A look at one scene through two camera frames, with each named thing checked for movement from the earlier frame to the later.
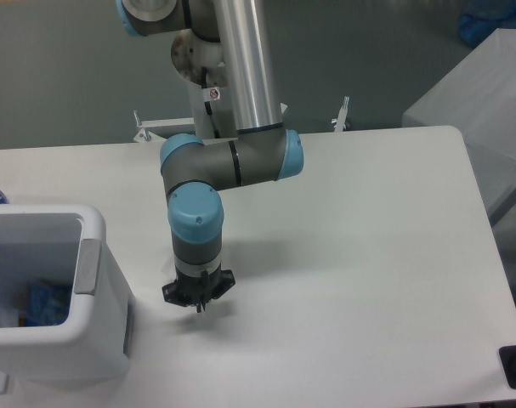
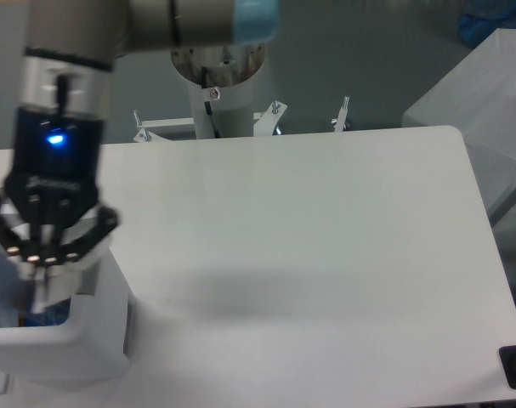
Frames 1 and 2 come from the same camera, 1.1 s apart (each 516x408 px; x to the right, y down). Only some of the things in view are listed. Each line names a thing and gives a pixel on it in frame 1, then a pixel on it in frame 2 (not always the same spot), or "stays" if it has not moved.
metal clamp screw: [339, 121] stays
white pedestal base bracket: [150, 133] stays
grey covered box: [485, 97] stays
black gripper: [197, 290] → [54, 179]
